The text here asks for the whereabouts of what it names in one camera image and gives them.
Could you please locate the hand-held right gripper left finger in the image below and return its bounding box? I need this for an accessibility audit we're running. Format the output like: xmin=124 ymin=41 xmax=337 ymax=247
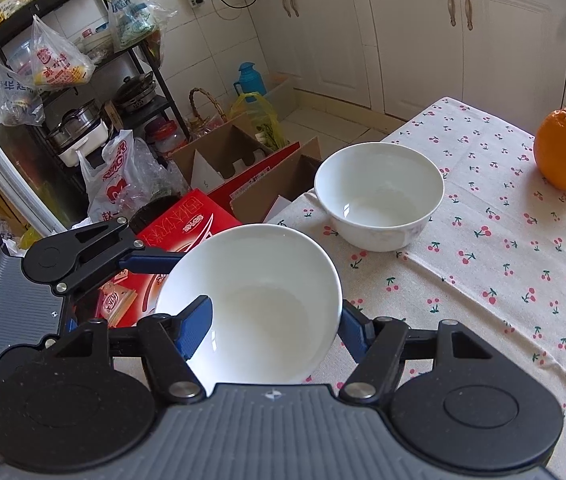
xmin=63 ymin=295 xmax=214 ymax=405

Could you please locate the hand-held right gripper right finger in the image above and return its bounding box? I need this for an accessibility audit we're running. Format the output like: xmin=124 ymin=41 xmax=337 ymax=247
xmin=338 ymin=299 xmax=494 ymax=403

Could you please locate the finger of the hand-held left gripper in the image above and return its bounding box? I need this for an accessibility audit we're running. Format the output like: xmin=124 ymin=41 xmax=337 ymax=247
xmin=56 ymin=216 xmax=184 ymax=297

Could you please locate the white floral bowl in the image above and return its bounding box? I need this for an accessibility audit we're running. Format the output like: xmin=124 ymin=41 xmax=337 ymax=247
xmin=154 ymin=224 xmax=342 ymax=392
xmin=314 ymin=142 xmax=444 ymax=252

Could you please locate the red snack box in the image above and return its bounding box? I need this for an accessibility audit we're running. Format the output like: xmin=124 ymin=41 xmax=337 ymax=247
xmin=98 ymin=189 xmax=244 ymax=328

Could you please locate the red print white plastic bag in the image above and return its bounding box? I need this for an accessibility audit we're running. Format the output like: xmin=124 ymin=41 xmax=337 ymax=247
xmin=79 ymin=130 xmax=189 ymax=221

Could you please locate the red lid jar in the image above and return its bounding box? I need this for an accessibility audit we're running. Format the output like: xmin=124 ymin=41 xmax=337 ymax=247
xmin=144 ymin=117 xmax=189 ymax=158

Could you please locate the cardboard box with dividers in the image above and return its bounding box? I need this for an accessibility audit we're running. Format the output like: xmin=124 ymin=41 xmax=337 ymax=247
xmin=170 ymin=122 xmax=274 ymax=193

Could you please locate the cherry print tablecloth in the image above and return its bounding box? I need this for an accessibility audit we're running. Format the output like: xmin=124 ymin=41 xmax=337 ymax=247
xmin=263 ymin=96 xmax=566 ymax=480

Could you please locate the steel pot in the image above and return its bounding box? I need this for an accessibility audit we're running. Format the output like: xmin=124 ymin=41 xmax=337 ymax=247
xmin=46 ymin=100 xmax=111 ymax=168

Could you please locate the wicker basket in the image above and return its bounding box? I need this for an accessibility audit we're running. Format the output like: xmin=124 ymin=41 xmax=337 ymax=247
xmin=187 ymin=87 xmax=229 ymax=141

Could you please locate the open red-sided cardboard box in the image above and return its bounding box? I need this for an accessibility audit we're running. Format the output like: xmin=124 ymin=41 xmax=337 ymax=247
xmin=208 ymin=136 xmax=324 ymax=223

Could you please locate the dark cooking pot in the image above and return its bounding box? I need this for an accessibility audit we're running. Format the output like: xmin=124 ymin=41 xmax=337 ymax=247
xmin=113 ymin=72 xmax=158 ymax=113

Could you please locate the yellow plastic bag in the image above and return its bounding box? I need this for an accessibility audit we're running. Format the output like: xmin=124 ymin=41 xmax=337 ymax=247
xmin=228 ymin=92 xmax=281 ymax=151

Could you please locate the black metal shelf rack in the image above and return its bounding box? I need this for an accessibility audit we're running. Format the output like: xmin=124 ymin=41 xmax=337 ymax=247
xmin=0 ymin=0 xmax=184 ymax=196

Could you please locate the blue thermos jug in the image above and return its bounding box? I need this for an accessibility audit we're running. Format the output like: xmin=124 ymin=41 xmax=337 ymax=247
xmin=234 ymin=62 xmax=269 ymax=106

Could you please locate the clear plastic bag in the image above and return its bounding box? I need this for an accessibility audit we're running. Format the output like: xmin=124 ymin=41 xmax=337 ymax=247
xmin=0 ymin=35 xmax=46 ymax=127

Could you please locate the red label plastic bag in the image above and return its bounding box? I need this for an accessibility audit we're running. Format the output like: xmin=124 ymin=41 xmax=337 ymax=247
xmin=30 ymin=14 xmax=96 ymax=92

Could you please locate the blue print plastic bag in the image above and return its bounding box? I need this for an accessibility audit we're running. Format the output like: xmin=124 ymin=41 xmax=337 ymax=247
xmin=93 ymin=0 xmax=164 ymax=53

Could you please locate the white microwave oven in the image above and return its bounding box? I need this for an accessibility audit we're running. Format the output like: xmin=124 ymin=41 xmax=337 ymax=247
xmin=0 ymin=0 xmax=114 ymax=61

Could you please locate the bumpy orange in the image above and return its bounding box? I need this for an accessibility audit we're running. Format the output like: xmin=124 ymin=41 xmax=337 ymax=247
xmin=533 ymin=107 xmax=566 ymax=191

